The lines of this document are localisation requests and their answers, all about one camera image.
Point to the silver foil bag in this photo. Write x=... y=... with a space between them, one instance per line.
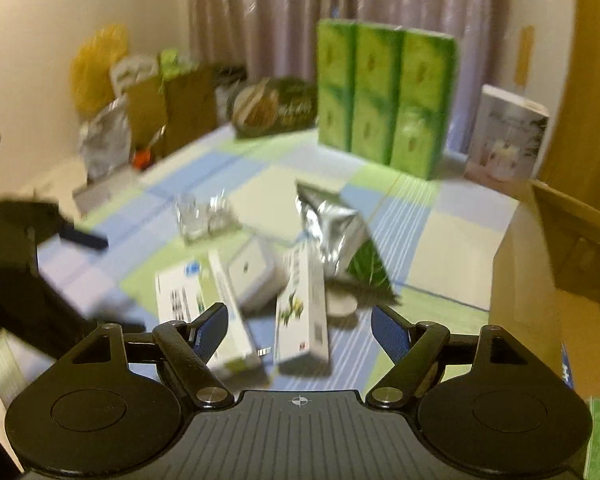
x=330 y=230

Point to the wooden door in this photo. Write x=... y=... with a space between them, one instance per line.
x=590 y=110

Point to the clear packet of metal clips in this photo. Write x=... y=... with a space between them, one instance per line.
x=205 y=217

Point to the crumpled silver bag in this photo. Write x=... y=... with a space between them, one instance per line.
x=105 y=140

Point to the green tissue multipack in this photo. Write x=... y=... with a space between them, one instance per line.
x=380 y=95

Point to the pale patterned curtain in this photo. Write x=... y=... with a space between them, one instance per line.
x=280 y=10

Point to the white appliance box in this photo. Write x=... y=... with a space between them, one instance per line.
x=505 y=135

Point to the white blue medicine box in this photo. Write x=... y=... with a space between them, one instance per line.
x=190 y=290

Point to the white plastic bag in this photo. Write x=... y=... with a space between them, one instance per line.
x=132 y=72

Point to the white square night light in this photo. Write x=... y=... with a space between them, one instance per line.
x=252 y=272

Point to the yellow plastic bag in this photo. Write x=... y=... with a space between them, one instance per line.
x=97 y=70

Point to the white green medicine box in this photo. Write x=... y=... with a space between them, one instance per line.
x=300 y=300

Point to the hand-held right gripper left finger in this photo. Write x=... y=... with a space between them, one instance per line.
x=214 y=326

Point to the dark green food tray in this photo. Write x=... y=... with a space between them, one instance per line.
x=275 y=107

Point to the small orange object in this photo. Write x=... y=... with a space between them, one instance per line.
x=143 y=158

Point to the brown paper bag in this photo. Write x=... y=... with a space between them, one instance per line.
x=190 y=110
x=147 y=110

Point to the checked cloth desktop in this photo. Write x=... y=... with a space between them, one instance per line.
x=420 y=220

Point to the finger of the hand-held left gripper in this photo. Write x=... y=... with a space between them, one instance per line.
x=82 y=237
x=125 y=326

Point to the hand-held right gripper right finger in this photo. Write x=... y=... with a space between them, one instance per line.
x=391 y=331

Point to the small green packet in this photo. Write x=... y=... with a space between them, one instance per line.
x=176 y=62

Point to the grey flat packet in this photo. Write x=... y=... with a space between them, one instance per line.
x=105 y=192

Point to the white plastic spoon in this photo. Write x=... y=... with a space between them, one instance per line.
x=341 y=305

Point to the brown cardboard box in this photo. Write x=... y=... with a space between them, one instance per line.
x=530 y=285

